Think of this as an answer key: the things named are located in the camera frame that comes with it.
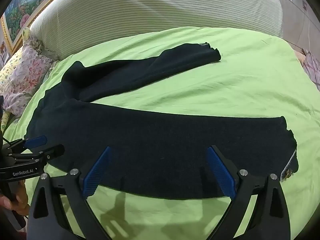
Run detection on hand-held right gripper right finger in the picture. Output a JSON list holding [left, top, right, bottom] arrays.
[[206, 145, 292, 240]]

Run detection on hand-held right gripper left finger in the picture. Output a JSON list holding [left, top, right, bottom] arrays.
[[26, 146, 118, 240]]

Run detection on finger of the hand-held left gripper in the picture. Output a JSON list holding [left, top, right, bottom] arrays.
[[3, 135, 48, 156], [7, 144, 66, 166]]

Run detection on black pants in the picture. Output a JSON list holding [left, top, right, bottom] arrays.
[[24, 42, 299, 200]]

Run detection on person's left hand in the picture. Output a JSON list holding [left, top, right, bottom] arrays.
[[0, 180, 31, 216]]

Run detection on pink floral pillow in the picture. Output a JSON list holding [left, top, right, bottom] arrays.
[[0, 36, 54, 118]]

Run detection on yellow floral pillow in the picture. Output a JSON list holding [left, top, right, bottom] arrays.
[[0, 47, 26, 88]]

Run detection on green bed sheet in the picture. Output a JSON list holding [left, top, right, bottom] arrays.
[[0, 26, 320, 240]]

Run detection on gold framed floral painting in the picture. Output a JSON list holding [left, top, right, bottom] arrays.
[[0, 0, 81, 54]]

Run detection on floral patterned cloth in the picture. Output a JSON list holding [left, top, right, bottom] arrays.
[[294, 48, 320, 91]]

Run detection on white striped pillow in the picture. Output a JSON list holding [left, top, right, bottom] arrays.
[[30, 0, 283, 61]]

